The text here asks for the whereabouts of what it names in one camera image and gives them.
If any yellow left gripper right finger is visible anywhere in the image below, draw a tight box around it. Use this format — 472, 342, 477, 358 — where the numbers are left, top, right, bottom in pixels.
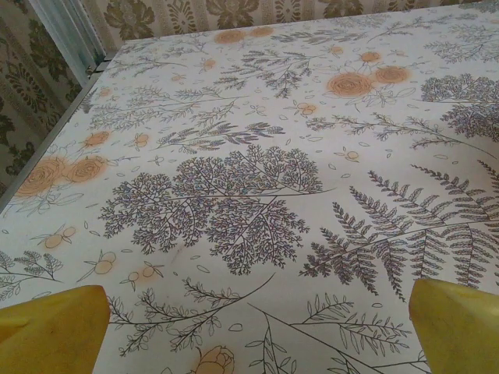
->
409, 278, 499, 374

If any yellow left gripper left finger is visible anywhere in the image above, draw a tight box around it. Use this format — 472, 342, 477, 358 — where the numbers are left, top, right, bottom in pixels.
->
0, 284, 110, 374

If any floral print tablecloth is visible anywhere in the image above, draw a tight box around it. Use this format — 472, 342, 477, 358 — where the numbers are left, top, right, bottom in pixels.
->
0, 0, 499, 374

